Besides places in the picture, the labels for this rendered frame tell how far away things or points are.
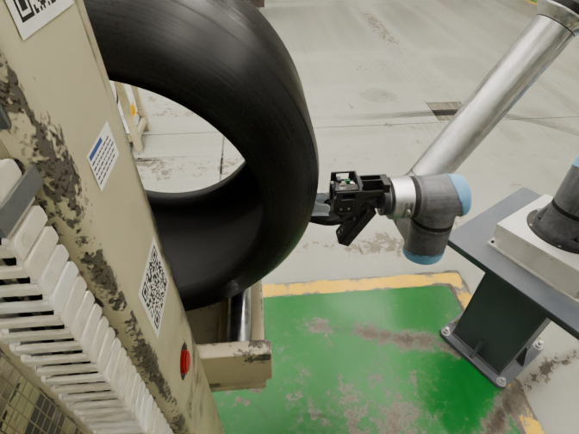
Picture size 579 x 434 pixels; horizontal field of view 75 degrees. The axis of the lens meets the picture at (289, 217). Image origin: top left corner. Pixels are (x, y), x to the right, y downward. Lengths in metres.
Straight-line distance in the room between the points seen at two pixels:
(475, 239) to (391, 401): 0.71
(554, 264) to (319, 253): 1.13
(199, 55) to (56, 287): 0.28
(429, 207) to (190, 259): 0.51
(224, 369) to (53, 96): 0.54
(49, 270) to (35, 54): 0.12
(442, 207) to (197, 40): 0.56
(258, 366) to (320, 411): 0.96
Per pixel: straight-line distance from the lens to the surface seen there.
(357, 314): 1.86
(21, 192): 0.24
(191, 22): 0.46
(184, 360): 0.54
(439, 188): 0.81
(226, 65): 0.46
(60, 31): 0.29
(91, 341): 0.32
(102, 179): 0.31
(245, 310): 0.75
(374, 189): 0.79
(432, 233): 0.86
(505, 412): 1.83
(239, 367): 0.70
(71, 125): 0.28
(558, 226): 1.40
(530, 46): 0.94
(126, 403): 0.39
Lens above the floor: 1.54
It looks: 42 degrees down
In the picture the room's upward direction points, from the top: straight up
